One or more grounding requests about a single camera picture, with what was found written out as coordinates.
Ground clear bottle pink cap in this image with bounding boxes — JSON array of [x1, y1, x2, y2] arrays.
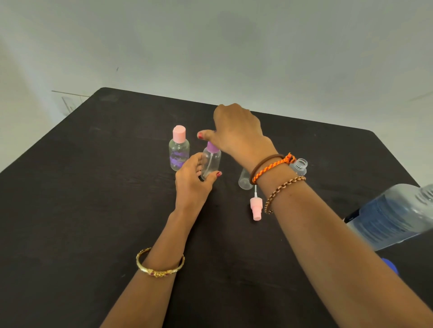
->
[[169, 125, 190, 172]]

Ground person's right forearm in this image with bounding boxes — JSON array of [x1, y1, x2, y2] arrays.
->
[[250, 156, 433, 328]]

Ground clear spray bottle purple cap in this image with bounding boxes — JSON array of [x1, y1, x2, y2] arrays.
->
[[200, 141, 222, 180]]

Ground brown beige chain bracelet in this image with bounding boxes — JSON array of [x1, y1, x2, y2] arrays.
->
[[264, 176, 306, 215]]

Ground blue bottle cap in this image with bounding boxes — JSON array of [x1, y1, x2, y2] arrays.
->
[[381, 258, 400, 276]]

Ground person's left forearm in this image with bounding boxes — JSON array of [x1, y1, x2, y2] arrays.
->
[[100, 209, 203, 328]]

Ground orange braided bracelet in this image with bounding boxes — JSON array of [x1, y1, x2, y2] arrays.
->
[[252, 153, 297, 185]]

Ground gold bangle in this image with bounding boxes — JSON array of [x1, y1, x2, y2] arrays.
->
[[136, 248, 185, 278]]

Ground pink spray pump head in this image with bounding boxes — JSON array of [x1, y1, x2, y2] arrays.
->
[[250, 185, 263, 221]]

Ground person's right hand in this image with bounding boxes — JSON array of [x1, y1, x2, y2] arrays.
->
[[197, 103, 279, 169]]

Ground brown hair tie band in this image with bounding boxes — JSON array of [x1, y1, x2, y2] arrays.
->
[[249, 154, 287, 185]]

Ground clear open empty bottle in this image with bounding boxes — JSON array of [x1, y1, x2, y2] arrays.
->
[[238, 158, 308, 190]]

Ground large clear water bottle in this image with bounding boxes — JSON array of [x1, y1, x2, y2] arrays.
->
[[344, 183, 433, 251]]

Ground white wall socket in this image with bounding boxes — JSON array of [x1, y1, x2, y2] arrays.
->
[[62, 96, 89, 114]]

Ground person's left hand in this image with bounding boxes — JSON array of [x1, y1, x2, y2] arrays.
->
[[174, 152, 223, 220]]

